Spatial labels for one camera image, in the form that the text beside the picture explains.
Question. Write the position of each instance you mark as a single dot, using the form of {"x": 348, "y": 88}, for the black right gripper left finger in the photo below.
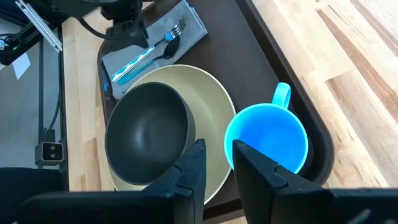
{"x": 186, "y": 186}

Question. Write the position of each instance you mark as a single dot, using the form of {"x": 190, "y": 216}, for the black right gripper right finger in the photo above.
{"x": 258, "y": 186}

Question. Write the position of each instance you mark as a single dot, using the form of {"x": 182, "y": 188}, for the light blue plastic mug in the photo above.
{"x": 270, "y": 133}

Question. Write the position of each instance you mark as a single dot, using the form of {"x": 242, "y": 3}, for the grey cloth napkin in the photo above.
{"x": 192, "y": 34}

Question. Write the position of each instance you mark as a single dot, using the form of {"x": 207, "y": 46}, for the dark grey bowl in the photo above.
{"x": 146, "y": 130}

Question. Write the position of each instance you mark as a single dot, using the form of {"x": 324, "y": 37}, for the beige round plate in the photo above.
{"x": 211, "y": 102}

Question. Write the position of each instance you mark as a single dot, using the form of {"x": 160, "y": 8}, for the dark brown serving tray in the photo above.
{"x": 242, "y": 56}

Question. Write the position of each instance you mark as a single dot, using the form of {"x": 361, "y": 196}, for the silver aluminium bar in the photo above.
{"x": 40, "y": 26}

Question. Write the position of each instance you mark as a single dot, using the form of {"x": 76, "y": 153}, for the black box with green light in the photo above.
{"x": 18, "y": 40}

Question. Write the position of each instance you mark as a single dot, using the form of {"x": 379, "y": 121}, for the white floor paper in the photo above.
{"x": 21, "y": 65}

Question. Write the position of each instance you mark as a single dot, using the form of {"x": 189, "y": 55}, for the small black table camera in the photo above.
{"x": 49, "y": 153}

